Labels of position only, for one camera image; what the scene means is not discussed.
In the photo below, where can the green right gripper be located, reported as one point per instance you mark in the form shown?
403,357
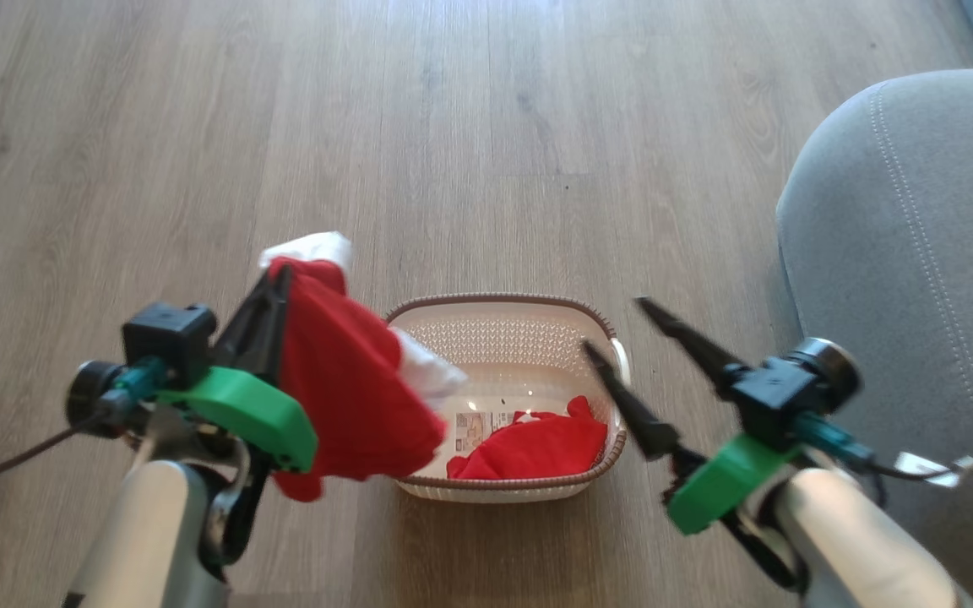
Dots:
719,485

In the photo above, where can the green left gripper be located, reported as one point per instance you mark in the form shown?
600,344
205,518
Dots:
258,414

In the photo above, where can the red and white garment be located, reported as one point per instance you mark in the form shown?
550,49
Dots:
343,388

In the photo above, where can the plain red garment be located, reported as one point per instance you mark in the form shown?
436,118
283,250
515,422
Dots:
537,447

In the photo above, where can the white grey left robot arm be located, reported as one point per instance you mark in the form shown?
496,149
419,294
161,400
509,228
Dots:
149,540

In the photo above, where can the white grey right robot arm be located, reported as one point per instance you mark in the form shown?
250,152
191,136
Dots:
858,549

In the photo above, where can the cream plastic laundry basket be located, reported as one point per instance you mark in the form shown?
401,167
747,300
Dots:
503,338

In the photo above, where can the printed basket label sticker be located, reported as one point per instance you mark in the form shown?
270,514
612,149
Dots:
478,429

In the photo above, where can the grey sofa seat module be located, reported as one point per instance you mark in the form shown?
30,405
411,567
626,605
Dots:
917,270

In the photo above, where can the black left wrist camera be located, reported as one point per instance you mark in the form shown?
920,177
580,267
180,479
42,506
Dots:
167,338

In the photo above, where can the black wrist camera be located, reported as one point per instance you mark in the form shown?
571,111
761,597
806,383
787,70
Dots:
167,338
769,393

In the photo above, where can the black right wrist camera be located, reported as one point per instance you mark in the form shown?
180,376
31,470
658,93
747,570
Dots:
769,393

